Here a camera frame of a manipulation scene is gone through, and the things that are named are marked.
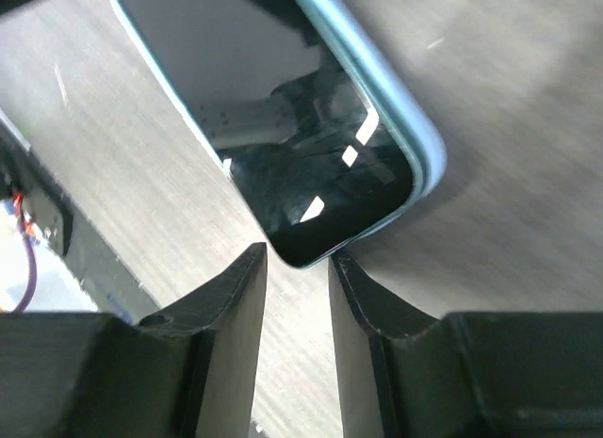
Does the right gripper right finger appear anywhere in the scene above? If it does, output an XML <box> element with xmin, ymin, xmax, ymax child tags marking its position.
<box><xmin>329</xmin><ymin>251</ymin><xmax>602</xmax><ymax>437</ymax></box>

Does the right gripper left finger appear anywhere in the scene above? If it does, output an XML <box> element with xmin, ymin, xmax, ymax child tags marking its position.
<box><xmin>1</xmin><ymin>243</ymin><xmax>268</xmax><ymax>437</ymax></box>

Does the green phone black screen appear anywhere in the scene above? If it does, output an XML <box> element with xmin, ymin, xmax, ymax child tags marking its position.
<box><xmin>115</xmin><ymin>0</ymin><xmax>416</xmax><ymax>268</ymax></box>

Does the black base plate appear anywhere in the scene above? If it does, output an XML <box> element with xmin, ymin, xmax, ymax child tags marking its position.
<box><xmin>1</xmin><ymin>115</ymin><xmax>158</xmax><ymax>323</ymax></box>

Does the light blue phone case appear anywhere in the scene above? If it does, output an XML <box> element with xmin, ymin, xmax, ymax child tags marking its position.
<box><xmin>106</xmin><ymin>0</ymin><xmax>448</xmax><ymax>270</ymax></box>

